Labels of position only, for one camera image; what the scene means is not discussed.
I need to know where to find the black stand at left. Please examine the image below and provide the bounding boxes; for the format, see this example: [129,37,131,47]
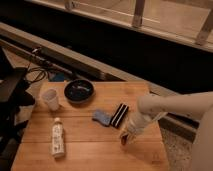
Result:
[0,46,35,171]

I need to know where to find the blue sponge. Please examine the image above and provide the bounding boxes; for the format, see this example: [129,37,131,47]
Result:
[92,110,111,126]

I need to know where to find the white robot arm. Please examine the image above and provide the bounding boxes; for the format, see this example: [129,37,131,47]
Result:
[120,92,213,171]

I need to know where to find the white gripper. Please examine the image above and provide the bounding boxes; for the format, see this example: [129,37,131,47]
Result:
[120,112,152,140]

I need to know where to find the white labelled bottle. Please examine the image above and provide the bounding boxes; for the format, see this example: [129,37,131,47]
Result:
[51,118,65,158]

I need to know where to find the black striped block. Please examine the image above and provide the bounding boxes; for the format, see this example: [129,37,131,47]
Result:
[110,103,129,128]

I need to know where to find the black bowl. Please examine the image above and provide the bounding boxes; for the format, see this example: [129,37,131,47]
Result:
[64,79,94,103]

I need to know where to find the red chili pepper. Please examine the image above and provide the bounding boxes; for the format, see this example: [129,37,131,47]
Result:
[121,136,127,145]

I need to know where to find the clear plastic cup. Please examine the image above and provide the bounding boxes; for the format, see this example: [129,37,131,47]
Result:
[41,89,60,111]

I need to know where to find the black cables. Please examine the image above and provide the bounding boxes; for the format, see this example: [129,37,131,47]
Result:
[25,47,56,84]

